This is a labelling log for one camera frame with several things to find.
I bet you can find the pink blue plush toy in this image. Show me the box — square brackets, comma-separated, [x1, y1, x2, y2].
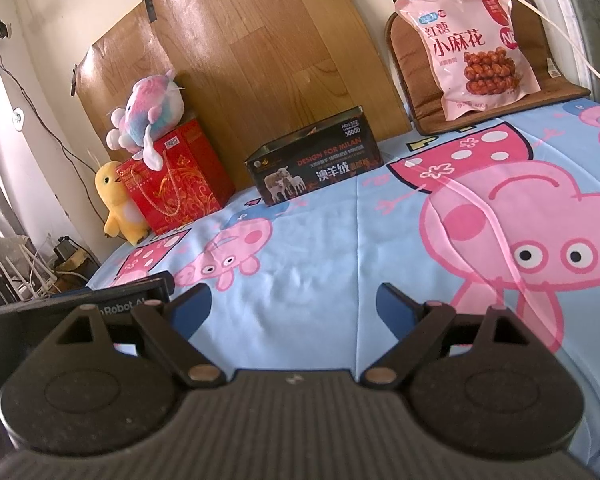
[105, 68, 186, 170]

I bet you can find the wooden headboard panel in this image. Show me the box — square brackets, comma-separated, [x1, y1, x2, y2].
[74, 0, 414, 194]

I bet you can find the brown seat cushion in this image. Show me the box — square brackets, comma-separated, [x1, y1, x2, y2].
[384, 0, 592, 136]

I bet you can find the brown cardboard box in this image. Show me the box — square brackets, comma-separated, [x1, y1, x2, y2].
[55, 249, 101, 292]

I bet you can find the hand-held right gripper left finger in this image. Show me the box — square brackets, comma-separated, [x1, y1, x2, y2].
[55, 283, 227, 389]

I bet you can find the white cable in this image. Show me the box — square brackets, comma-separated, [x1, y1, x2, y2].
[459, 0, 600, 102]

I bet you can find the yellow chick plush toy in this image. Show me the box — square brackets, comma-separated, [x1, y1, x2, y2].
[94, 160, 151, 246]

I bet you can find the large pink snack bag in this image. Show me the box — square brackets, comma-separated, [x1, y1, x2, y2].
[393, 0, 542, 121]

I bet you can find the white router with antennas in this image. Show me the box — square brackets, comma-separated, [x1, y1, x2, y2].
[0, 239, 57, 302]

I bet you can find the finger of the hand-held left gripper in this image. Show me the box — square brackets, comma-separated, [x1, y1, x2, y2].
[150, 270, 175, 306]

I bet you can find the black power adapter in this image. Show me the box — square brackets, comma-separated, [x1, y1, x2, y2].
[54, 236, 77, 262]

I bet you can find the black sheep print box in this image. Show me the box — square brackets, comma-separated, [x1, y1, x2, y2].
[244, 105, 385, 207]

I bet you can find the black wall cable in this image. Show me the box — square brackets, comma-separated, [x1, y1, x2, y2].
[0, 17, 102, 172]

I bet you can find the cartoon pig printed bedsheet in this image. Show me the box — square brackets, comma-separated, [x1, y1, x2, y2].
[84, 97, 600, 480]

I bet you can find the red gift bag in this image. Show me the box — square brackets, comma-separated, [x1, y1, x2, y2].
[115, 118, 236, 235]

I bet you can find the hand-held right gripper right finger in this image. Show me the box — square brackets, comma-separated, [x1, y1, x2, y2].
[362, 283, 537, 387]

